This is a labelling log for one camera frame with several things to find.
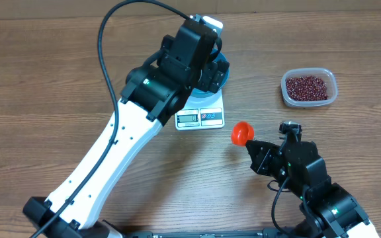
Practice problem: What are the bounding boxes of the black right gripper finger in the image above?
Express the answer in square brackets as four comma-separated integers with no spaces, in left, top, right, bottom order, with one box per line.
[245,140,276,159]
[250,157,271,175]

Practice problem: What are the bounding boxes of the red measuring scoop blue handle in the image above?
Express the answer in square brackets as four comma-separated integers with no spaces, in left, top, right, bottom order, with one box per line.
[231,122,255,146]

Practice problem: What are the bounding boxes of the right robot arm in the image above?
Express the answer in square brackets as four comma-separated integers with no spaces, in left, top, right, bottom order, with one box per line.
[245,139,378,237]

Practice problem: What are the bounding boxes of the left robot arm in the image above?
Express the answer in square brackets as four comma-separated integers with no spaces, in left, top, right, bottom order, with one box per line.
[23,15,229,237]

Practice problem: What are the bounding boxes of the blue bowl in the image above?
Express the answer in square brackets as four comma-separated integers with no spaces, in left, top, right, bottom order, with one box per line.
[190,53,230,98]

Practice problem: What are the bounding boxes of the white kitchen scale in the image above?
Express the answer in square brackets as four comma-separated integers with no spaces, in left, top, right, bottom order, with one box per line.
[175,89,225,131]

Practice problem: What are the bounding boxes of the red beans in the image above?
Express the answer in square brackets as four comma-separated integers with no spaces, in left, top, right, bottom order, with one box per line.
[285,75,329,101]

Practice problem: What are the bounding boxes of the clear plastic container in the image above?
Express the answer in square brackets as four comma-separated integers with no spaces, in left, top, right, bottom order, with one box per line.
[280,67,339,108]

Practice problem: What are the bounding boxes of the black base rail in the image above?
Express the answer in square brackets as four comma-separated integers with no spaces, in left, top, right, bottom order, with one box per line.
[103,219,310,238]

